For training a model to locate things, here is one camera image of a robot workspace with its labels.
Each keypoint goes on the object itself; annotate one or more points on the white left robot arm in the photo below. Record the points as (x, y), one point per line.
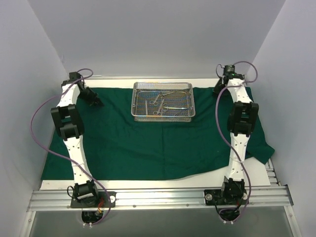
(69, 126)

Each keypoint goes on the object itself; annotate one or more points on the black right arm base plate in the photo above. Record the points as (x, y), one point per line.
(217, 197)

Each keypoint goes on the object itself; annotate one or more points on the metal mesh instrument tray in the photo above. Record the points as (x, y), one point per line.
(182, 96)

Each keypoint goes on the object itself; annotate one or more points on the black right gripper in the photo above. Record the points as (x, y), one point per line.
(218, 88)

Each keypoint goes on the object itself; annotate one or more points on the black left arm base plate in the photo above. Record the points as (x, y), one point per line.
(95, 202)

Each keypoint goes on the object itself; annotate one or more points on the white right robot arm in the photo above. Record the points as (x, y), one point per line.
(240, 124)

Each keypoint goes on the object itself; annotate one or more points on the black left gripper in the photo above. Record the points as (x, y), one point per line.
(92, 98)

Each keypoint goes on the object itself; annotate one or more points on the steel scalpel handle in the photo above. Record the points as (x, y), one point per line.
(146, 107)

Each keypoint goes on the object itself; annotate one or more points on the steel surgical scissors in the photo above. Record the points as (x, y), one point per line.
(155, 101)

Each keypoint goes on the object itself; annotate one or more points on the aluminium front rail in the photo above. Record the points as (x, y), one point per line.
(153, 199)

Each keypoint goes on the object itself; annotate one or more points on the green surgical cloth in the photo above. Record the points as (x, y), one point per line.
(119, 148)

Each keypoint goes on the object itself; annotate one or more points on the steel forceps long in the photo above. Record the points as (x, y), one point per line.
(159, 110)

